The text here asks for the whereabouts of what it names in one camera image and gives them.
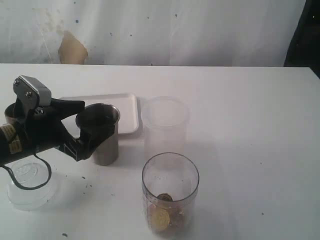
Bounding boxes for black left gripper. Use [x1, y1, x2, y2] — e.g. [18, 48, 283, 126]
[13, 98, 115, 162]

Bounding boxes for brown wooden cup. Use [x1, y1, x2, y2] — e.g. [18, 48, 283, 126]
[4, 102, 18, 125]

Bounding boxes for gold coins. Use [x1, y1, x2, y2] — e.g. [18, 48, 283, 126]
[147, 193, 185, 233]

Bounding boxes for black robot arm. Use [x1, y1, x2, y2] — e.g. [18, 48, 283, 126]
[0, 98, 116, 165]

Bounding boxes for clear plastic shaker tumbler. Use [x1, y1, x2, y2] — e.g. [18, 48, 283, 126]
[141, 152, 200, 239]

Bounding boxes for translucent plastic container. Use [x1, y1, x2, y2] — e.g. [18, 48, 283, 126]
[141, 96, 190, 161]

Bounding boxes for dark curtain at right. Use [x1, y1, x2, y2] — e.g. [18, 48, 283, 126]
[284, 0, 320, 77]

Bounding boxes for white backdrop sheet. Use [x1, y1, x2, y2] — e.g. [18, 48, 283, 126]
[0, 0, 305, 67]

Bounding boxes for white rectangular tray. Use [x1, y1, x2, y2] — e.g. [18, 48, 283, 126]
[61, 93, 139, 135]

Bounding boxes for stainless steel cup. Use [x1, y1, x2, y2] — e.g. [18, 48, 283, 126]
[75, 103, 120, 166]

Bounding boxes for clear dome lid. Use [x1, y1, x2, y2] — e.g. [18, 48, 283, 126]
[7, 159, 58, 211]

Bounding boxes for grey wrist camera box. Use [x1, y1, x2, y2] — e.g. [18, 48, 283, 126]
[13, 75, 52, 109]

